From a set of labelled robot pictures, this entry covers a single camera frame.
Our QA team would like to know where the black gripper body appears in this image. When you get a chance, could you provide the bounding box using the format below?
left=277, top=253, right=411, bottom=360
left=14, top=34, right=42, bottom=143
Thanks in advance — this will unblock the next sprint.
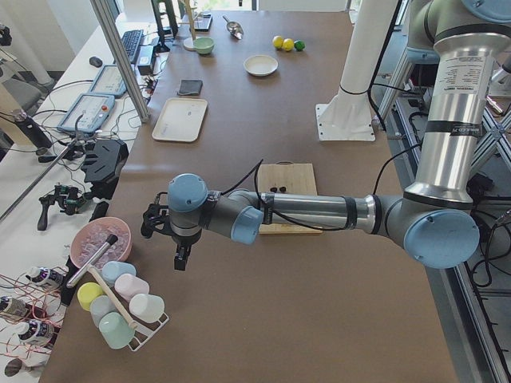
left=141, top=192, right=172, bottom=239

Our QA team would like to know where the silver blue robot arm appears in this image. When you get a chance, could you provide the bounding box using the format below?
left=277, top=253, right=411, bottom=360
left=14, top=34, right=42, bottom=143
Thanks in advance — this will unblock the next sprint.
left=141, top=1, right=510, bottom=270

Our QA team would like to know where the cream rabbit tray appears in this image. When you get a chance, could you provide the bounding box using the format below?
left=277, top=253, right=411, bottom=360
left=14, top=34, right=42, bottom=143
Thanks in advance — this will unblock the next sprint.
left=152, top=97, right=208, bottom=143

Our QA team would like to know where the pink cup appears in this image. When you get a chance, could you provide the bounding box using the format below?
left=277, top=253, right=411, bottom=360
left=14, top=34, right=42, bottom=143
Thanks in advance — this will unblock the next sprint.
left=114, top=273, right=150, bottom=302

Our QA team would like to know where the white cup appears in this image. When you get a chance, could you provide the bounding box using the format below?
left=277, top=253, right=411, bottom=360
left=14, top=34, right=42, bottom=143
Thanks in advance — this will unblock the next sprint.
left=129, top=294, right=164, bottom=323

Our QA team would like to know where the pink bowl with ice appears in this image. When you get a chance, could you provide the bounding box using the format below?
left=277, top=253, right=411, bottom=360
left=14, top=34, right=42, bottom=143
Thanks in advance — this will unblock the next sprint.
left=70, top=216, right=133, bottom=270

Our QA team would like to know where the white cup rack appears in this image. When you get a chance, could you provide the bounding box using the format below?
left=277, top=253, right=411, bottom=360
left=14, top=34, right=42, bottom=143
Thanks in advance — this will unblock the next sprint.
left=87, top=266, right=171, bottom=352

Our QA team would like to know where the grey blue cup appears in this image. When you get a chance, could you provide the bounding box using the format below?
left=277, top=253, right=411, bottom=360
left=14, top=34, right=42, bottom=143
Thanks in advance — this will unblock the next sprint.
left=89, top=295, right=117, bottom=327

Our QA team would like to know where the yellow cup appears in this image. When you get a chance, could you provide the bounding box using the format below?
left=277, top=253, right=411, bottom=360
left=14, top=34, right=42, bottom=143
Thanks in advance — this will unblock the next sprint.
left=77, top=282, right=105, bottom=311

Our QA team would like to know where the mint green cup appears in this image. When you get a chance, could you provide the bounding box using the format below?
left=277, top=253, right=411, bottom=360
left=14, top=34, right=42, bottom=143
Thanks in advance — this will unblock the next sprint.
left=98, top=312, right=135, bottom=349

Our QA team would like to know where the teach pendant near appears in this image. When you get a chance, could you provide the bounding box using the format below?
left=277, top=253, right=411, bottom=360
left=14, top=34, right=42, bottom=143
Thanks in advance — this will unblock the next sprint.
left=57, top=93, right=115, bottom=134

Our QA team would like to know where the teach pendant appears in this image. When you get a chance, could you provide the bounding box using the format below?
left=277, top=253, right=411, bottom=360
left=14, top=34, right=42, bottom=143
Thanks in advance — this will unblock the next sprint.
left=57, top=93, right=115, bottom=134
left=89, top=65, right=127, bottom=98

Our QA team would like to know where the grey folded cloth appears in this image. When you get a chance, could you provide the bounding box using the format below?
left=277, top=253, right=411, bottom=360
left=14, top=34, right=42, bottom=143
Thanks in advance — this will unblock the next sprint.
left=177, top=79, right=203, bottom=96

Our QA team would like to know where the wooden cutting board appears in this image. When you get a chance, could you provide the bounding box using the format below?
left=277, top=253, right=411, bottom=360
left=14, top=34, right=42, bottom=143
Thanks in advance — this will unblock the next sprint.
left=258, top=162, right=321, bottom=235

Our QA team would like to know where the teach pendant far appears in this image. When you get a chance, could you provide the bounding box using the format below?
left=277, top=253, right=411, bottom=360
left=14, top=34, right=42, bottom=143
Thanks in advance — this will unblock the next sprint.
left=89, top=65, right=127, bottom=98

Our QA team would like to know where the computer mouse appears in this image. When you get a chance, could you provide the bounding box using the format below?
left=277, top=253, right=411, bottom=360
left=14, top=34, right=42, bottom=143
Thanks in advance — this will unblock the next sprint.
left=89, top=56, right=103, bottom=68

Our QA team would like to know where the light green bowl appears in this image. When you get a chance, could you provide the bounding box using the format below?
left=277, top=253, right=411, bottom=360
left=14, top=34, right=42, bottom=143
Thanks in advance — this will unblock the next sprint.
left=193, top=37, right=215, bottom=55

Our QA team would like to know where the black keyboard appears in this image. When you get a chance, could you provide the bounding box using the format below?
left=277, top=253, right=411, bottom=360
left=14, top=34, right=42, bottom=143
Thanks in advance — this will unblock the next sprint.
left=121, top=30, right=144, bottom=64

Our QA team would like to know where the cream round plate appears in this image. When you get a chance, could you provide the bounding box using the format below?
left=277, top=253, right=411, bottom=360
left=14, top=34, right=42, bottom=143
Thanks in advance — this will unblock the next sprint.
left=244, top=55, right=279, bottom=77

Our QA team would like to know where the metal scoop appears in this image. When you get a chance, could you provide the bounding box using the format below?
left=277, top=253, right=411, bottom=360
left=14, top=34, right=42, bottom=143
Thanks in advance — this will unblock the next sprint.
left=223, top=15, right=244, bottom=40

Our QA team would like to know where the yellow lemon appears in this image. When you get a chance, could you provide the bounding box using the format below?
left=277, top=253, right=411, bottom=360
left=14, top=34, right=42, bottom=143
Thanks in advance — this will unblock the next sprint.
left=282, top=38, right=295, bottom=52
left=272, top=35, right=284, bottom=49

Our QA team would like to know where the green lime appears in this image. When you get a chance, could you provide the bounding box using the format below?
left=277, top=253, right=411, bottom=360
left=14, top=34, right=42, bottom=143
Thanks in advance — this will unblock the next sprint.
left=294, top=40, right=306, bottom=52

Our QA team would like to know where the white pillar mount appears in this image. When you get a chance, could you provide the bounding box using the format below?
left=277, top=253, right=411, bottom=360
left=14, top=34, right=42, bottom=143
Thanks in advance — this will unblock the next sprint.
left=315, top=0, right=401, bottom=141

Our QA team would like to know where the aluminium frame post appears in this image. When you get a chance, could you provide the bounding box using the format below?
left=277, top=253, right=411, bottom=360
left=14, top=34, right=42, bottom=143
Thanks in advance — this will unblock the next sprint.
left=90, top=0, right=149, bottom=123

